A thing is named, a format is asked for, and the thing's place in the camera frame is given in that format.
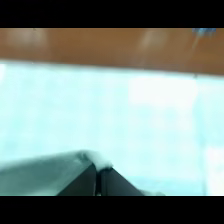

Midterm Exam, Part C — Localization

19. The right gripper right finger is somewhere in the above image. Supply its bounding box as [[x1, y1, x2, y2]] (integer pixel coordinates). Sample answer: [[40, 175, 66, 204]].
[[99, 166, 145, 197]]

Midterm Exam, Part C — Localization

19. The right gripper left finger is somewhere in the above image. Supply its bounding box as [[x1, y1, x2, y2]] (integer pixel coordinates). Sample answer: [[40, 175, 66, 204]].
[[55, 161, 98, 197]]

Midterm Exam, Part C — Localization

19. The pale green shirt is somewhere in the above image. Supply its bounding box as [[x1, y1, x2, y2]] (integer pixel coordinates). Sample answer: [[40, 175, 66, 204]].
[[0, 149, 165, 197]]

